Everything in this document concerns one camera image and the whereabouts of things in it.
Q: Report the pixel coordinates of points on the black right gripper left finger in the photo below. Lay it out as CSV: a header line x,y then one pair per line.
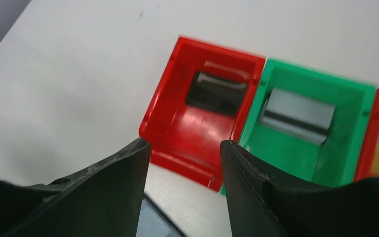
x,y
101,200

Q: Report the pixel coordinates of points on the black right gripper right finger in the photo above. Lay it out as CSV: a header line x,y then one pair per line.
x,y
265,201

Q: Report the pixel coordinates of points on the black leather card holder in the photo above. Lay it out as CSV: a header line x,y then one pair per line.
x,y
153,222

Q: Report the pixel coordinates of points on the silver card in bin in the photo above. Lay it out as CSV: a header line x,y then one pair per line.
x,y
297,115

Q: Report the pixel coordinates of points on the black card in bin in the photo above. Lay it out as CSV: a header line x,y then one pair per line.
x,y
216,94

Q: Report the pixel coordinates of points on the green plastic bin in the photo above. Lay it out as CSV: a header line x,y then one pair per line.
x,y
332,163

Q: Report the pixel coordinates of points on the left red plastic bin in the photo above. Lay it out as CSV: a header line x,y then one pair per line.
x,y
186,139

